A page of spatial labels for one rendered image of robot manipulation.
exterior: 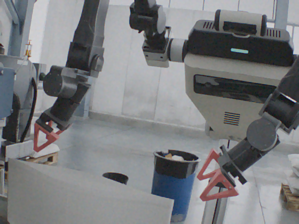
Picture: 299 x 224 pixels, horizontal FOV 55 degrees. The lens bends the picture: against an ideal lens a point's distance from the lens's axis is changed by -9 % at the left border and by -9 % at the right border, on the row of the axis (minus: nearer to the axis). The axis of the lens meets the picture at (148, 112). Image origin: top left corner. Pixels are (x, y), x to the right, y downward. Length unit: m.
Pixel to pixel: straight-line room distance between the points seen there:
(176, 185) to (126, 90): 6.52
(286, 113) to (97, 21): 0.47
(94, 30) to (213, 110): 0.61
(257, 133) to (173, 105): 8.30
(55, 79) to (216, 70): 0.57
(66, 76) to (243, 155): 0.41
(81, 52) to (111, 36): 8.83
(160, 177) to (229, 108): 1.91
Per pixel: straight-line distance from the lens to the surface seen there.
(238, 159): 0.65
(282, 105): 0.66
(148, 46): 1.12
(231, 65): 1.08
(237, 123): 1.19
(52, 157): 4.54
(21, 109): 1.02
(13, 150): 1.02
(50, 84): 0.69
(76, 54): 0.75
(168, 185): 2.96
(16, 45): 6.92
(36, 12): 7.63
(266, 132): 0.58
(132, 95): 9.17
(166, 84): 8.90
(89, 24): 0.74
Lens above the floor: 1.31
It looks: 5 degrees down
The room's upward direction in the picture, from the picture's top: 8 degrees clockwise
